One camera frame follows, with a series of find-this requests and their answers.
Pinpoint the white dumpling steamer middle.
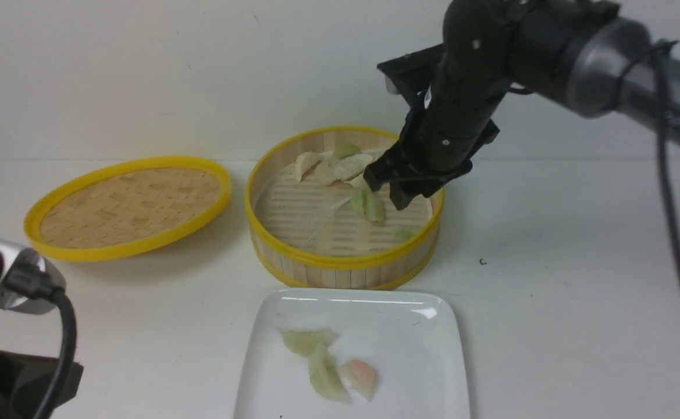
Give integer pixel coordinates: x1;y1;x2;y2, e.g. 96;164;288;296
314;159;337;187

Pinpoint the green dumpling on plate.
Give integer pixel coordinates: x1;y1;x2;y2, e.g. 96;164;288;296
308;344;350;404
279;328;338;357

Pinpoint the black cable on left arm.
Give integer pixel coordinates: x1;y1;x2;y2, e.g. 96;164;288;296
2;265;79;419

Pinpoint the white dumpling in steamer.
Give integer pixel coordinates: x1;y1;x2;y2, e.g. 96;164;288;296
333;153;374;182

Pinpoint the green dumpling steamer back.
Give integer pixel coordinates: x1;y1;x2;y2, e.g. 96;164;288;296
332;143;362;160

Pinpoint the pink dumpling on plate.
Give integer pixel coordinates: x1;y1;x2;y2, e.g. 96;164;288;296
338;358;379;402

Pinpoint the green dumpling in steamer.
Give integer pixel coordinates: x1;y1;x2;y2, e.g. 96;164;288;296
350;188;386;223

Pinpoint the small green dumpling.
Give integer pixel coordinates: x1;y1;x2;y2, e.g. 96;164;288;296
394;228;416;242

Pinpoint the white square plate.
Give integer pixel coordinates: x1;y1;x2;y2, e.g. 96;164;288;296
233;288;472;418

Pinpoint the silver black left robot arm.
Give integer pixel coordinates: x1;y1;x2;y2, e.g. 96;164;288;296
0;239;84;418

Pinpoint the white dumpling steamer left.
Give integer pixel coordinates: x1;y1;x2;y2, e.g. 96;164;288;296
293;151;322;182

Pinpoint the yellow rimmed bamboo steamer basket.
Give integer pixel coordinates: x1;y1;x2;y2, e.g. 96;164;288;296
244;126;444;290

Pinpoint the green dumpling on plate top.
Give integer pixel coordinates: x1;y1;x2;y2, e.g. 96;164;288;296
279;328;338;357

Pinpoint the yellow rimmed bamboo steamer lid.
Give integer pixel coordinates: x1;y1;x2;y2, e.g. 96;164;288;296
23;156;232;262

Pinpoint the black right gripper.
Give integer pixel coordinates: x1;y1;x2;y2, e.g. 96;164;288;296
363;52;500;211

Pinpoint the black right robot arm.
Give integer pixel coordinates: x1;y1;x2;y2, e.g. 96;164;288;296
363;1;680;210

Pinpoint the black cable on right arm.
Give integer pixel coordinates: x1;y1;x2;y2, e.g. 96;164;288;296
613;40;680;390

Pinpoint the green dumpling on plate bottom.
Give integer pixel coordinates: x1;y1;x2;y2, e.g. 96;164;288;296
308;344;350;404

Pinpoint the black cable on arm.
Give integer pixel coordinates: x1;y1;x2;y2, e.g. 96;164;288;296
2;265;79;419
613;40;680;390

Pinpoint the white dumpling steamer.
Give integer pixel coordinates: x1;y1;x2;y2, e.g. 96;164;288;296
314;159;337;187
293;151;322;182

